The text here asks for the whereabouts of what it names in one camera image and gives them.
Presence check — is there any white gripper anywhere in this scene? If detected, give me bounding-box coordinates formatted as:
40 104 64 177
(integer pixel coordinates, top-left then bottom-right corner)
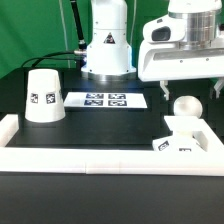
138 14 224 100

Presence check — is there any white lamp bulb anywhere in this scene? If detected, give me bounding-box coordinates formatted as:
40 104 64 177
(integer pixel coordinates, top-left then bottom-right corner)
173 96 203 118

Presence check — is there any white lamp base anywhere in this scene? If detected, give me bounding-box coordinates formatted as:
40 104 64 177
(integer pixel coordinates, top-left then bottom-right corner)
152 115 212 153

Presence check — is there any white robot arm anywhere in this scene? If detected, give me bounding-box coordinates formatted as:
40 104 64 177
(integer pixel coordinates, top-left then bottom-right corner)
81 0 224 93

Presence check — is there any white lamp shade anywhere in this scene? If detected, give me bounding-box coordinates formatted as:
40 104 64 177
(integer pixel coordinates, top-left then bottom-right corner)
25 69 65 123

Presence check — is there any white marker sheet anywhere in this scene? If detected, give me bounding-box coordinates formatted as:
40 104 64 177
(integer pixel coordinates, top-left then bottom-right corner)
64 92 147 109

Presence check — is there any black hose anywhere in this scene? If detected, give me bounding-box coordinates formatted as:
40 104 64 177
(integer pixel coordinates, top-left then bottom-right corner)
69 0 88 51

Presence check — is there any black cable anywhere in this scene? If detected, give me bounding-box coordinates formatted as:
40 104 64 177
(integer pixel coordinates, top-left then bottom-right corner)
20 50 88 69

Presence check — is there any white U-shaped frame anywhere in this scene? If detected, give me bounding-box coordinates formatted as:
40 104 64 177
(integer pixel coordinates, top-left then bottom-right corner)
0 114 224 176

